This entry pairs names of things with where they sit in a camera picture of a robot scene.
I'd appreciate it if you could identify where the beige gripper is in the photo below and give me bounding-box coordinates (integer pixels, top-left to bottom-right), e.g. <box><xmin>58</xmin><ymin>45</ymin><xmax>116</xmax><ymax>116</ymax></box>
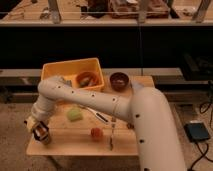
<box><xmin>24</xmin><ymin>116</ymin><xmax>51</xmax><ymax>145</ymax></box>

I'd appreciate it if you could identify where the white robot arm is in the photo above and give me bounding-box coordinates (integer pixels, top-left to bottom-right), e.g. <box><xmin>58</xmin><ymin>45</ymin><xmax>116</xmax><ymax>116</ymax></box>
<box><xmin>25</xmin><ymin>76</ymin><xmax>187</xmax><ymax>171</ymax></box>

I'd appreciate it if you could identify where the green sponge eraser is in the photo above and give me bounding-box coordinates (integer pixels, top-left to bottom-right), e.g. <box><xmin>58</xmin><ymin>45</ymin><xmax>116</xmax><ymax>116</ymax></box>
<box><xmin>67</xmin><ymin>107</ymin><xmax>83</xmax><ymax>122</ymax></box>

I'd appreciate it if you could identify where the wooden table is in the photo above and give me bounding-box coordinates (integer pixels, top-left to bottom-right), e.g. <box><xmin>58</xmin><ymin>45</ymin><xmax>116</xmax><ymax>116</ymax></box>
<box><xmin>25</xmin><ymin>75</ymin><xmax>156</xmax><ymax>158</ymax></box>

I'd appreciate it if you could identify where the red round fruit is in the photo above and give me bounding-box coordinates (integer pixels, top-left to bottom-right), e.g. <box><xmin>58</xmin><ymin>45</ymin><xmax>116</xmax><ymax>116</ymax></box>
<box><xmin>91</xmin><ymin>128</ymin><xmax>103</xmax><ymax>141</ymax></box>

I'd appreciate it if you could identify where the yellow plastic bin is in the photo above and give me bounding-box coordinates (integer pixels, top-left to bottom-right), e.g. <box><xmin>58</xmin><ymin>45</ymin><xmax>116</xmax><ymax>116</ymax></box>
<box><xmin>41</xmin><ymin>58</ymin><xmax>105</xmax><ymax>91</ymax></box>

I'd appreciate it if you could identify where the orange bowl with food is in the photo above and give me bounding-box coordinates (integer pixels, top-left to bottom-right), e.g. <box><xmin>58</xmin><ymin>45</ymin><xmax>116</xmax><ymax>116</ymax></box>
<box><xmin>76</xmin><ymin>72</ymin><xmax>99</xmax><ymax>88</ymax></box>

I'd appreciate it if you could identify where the dark brown bowl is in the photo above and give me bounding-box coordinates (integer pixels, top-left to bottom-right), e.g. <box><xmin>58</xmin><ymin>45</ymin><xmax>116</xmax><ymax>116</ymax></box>
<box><xmin>110</xmin><ymin>72</ymin><xmax>129</xmax><ymax>92</ymax></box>

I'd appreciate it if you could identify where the background wooden shelf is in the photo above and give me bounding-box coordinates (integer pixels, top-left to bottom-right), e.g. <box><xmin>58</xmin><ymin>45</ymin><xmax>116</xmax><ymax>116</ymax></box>
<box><xmin>0</xmin><ymin>0</ymin><xmax>213</xmax><ymax>26</ymax></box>

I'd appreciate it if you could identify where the black box on floor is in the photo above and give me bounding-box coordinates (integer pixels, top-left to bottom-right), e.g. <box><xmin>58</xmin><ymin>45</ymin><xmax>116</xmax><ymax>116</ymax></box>
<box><xmin>184</xmin><ymin>122</ymin><xmax>211</xmax><ymax>142</ymax></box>

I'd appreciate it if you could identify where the black handled knife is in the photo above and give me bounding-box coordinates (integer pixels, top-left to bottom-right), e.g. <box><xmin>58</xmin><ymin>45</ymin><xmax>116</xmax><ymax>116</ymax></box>
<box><xmin>80</xmin><ymin>105</ymin><xmax>109</xmax><ymax>124</ymax></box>

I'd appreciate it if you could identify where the black floor cable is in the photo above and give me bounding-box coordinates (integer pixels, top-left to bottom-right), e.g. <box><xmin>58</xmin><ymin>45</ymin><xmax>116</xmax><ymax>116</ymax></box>
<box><xmin>187</xmin><ymin>79</ymin><xmax>213</xmax><ymax>171</ymax></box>

